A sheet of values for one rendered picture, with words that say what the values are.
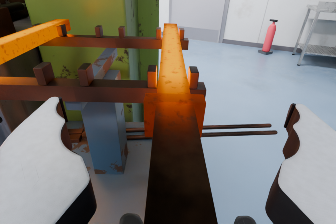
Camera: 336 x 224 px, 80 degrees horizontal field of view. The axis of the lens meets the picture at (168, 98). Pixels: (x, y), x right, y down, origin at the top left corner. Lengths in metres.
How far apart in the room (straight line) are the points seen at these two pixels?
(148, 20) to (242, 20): 3.24
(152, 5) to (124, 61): 0.46
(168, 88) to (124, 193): 0.29
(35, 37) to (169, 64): 0.25
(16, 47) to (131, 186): 0.31
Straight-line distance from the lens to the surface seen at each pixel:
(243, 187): 1.39
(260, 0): 4.13
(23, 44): 0.39
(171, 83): 0.19
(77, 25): 0.64
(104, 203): 0.43
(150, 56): 1.09
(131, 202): 0.42
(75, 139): 0.55
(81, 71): 0.23
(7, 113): 0.60
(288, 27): 4.22
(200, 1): 4.20
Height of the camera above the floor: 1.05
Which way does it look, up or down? 30 degrees down
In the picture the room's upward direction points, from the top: 2 degrees clockwise
